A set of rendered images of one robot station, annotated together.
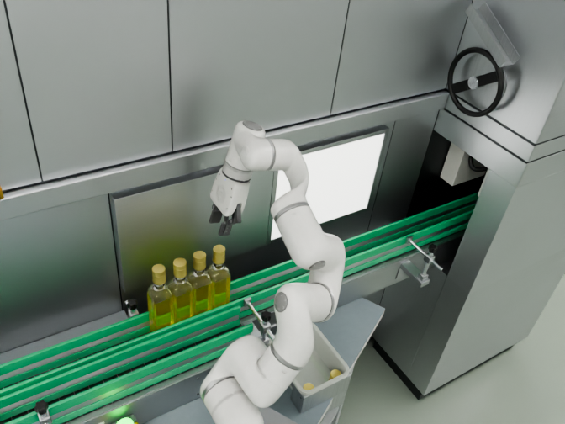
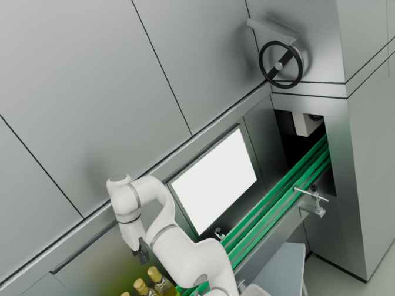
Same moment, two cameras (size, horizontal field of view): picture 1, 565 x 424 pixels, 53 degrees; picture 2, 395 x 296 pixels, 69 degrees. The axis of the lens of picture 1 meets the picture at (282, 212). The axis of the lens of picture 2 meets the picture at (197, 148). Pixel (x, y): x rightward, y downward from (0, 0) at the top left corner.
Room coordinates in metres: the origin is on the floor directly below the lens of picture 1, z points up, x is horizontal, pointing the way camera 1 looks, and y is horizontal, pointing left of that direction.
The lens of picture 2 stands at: (0.46, -0.26, 1.93)
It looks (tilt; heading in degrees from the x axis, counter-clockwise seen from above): 30 degrees down; 8
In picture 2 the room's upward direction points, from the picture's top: 24 degrees counter-clockwise
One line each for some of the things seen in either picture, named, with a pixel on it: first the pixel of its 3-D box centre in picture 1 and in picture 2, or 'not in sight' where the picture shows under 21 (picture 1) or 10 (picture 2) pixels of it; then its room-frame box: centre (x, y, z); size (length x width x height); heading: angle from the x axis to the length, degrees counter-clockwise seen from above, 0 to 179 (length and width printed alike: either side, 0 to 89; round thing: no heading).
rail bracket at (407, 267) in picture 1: (419, 266); (312, 202); (1.44, -0.49, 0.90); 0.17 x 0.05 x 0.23; 36
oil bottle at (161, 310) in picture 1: (161, 313); not in sight; (1.01, 0.30, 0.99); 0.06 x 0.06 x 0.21; 37
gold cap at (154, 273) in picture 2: (219, 254); (154, 273); (1.12, 0.16, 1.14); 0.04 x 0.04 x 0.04
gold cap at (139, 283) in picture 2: (199, 260); (141, 286); (1.08, 0.21, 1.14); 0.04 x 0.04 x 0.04
